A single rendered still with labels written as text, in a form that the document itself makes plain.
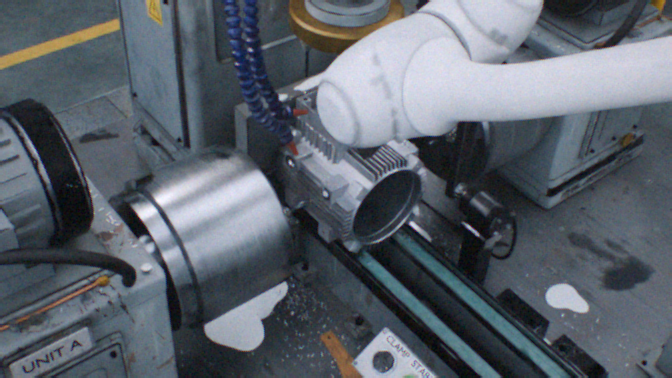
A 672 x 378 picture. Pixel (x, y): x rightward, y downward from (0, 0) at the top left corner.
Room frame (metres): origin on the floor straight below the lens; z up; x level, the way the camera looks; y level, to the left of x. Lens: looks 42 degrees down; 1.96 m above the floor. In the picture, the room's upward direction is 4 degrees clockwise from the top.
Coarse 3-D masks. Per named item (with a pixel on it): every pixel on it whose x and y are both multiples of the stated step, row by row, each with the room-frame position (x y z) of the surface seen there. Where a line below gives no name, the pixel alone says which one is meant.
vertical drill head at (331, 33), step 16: (304, 0) 1.13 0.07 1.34; (320, 0) 1.10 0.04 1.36; (336, 0) 1.08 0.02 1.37; (352, 0) 1.08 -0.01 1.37; (368, 0) 1.09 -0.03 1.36; (384, 0) 1.11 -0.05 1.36; (304, 16) 1.09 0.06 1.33; (320, 16) 1.07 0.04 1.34; (336, 16) 1.06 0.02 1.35; (352, 16) 1.06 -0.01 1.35; (368, 16) 1.07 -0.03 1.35; (384, 16) 1.10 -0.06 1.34; (400, 16) 1.10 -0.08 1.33; (304, 32) 1.06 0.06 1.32; (320, 32) 1.05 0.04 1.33; (336, 32) 1.05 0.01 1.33; (352, 32) 1.05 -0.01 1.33; (368, 32) 1.05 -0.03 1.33; (304, 48) 1.13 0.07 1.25; (320, 48) 1.04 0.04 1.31; (336, 48) 1.04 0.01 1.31
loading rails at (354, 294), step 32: (320, 256) 1.04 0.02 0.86; (352, 256) 0.98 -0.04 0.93; (384, 256) 1.06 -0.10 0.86; (416, 256) 1.00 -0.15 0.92; (352, 288) 0.97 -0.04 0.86; (384, 288) 0.91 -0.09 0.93; (416, 288) 0.99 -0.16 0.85; (448, 288) 0.93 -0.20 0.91; (480, 288) 0.93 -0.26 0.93; (352, 320) 0.93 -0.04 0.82; (384, 320) 0.90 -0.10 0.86; (416, 320) 0.85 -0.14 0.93; (448, 320) 0.92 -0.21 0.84; (480, 320) 0.87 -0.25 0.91; (512, 320) 0.87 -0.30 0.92; (416, 352) 0.84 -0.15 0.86; (448, 352) 0.79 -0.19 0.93; (480, 352) 0.86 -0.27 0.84; (512, 352) 0.82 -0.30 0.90; (544, 352) 0.81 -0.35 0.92
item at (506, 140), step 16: (528, 48) 1.34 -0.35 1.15; (480, 128) 1.16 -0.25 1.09; (496, 128) 1.16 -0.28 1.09; (512, 128) 1.18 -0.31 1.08; (528, 128) 1.21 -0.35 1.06; (544, 128) 1.24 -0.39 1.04; (416, 144) 1.26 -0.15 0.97; (432, 144) 1.23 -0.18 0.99; (448, 144) 1.20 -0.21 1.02; (480, 144) 1.14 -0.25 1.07; (496, 144) 1.15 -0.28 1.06; (512, 144) 1.18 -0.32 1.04; (528, 144) 1.22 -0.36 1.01; (432, 160) 1.23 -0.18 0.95; (448, 160) 1.19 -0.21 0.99; (480, 160) 1.15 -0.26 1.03; (496, 160) 1.16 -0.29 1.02
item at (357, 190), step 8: (296, 128) 1.13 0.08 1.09; (296, 136) 1.11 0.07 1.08; (408, 160) 1.06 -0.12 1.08; (416, 160) 1.06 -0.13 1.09; (416, 168) 1.06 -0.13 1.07; (352, 184) 0.99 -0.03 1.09; (360, 184) 0.99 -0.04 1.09; (352, 192) 0.98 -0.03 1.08; (360, 192) 0.98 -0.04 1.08; (360, 200) 0.98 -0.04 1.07; (408, 224) 1.06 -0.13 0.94; (352, 240) 0.98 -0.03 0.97; (352, 248) 0.97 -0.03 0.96; (360, 248) 0.98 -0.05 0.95
